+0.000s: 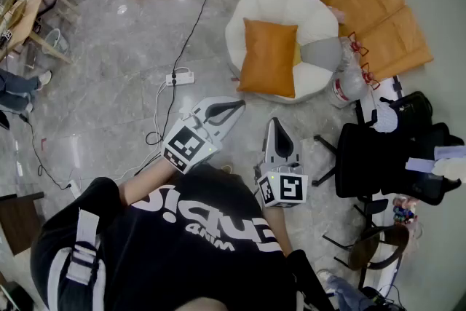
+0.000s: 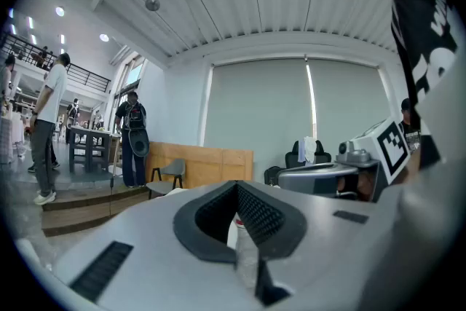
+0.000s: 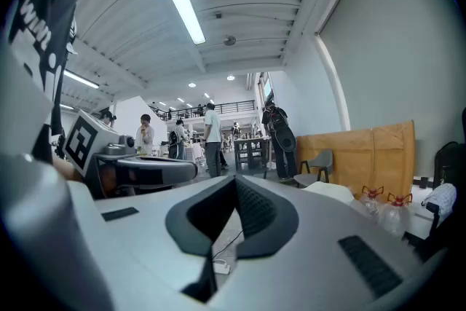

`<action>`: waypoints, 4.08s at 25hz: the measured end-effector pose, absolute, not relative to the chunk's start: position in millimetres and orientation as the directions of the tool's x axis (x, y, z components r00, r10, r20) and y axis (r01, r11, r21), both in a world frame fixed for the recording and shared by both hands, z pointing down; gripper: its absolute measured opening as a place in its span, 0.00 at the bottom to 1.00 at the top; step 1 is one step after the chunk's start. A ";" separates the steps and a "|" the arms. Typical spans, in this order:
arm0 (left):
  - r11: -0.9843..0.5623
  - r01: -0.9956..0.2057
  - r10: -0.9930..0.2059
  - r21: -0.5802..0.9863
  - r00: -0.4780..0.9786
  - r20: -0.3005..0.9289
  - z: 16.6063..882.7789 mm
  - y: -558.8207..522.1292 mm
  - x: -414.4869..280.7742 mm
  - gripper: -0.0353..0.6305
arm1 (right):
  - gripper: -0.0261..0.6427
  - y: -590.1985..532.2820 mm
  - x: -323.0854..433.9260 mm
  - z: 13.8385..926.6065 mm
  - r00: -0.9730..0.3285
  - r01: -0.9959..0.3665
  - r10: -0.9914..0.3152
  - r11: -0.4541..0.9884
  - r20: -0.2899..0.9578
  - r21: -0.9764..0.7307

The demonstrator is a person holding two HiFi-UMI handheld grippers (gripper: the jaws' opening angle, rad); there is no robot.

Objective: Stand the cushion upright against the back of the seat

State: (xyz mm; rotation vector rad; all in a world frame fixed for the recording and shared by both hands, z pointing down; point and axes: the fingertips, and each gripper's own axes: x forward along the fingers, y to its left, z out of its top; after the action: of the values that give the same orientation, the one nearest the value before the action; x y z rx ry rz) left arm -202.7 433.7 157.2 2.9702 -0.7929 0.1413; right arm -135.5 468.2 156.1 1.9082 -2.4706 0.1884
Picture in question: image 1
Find clear waste bin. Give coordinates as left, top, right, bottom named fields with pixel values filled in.
left=42, top=28, right=71, bottom=56

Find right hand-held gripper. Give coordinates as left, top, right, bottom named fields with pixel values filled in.
left=256, top=116, right=309, bottom=209

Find white power strip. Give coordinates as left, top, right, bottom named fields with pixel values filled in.
left=165, top=71, right=196, bottom=87

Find pink slippers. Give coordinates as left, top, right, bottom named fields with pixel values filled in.
left=328, top=6, right=346, bottom=25

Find black bag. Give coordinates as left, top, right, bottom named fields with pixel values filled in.
left=379, top=90, right=435, bottom=129

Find person's black printed t-shirt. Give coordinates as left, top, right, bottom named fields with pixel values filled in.
left=30, top=162, right=331, bottom=311

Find thin black cable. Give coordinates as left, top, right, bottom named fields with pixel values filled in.
left=18, top=111, right=74, bottom=193

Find dark wooden cabinet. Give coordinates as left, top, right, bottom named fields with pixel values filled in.
left=0, top=191, right=45, bottom=256

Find person's left forearm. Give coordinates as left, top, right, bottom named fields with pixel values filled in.
left=118, top=155, right=176, bottom=209

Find yellow seat pad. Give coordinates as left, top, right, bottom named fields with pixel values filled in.
left=292, top=42, right=304, bottom=67

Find black office chair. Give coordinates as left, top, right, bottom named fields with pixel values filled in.
left=312, top=98, right=466, bottom=227

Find person's right forearm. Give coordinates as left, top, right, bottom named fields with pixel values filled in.
left=261, top=205, right=294, bottom=259

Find white shoulder strap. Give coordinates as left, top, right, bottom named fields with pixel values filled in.
left=64, top=208, right=107, bottom=287

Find pale cloth pile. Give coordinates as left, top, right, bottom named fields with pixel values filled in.
left=405, top=144, right=466, bottom=184

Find grey seat pad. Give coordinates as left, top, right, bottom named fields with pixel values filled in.
left=299, top=36, right=344, bottom=74

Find colourful small bottles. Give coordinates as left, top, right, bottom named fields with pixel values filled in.
left=392, top=195, right=419, bottom=226

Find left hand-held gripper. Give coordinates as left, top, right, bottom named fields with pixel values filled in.
left=161, top=96, right=247, bottom=175

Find round wooden stool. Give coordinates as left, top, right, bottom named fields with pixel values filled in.
left=321, top=223, right=411, bottom=291

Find light wooden table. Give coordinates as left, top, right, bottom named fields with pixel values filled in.
left=0, top=0, right=80, bottom=66

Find white crumpled paper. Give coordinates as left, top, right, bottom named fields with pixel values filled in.
left=372, top=103, right=400, bottom=135

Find orange quilted mat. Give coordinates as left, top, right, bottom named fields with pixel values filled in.
left=286, top=0, right=435, bottom=82

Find white cable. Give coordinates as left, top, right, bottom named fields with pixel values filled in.
left=112, top=66, right=192, bottom=184

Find white round pouf seat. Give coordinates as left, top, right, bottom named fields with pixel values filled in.
left=224, top=0, right=342, bottom=106

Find long black cable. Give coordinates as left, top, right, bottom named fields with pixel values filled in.
left=144, top=0, right=236, bottom=147

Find orange cushion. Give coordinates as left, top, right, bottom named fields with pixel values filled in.
left=236, top=17, right=299, bottom=100

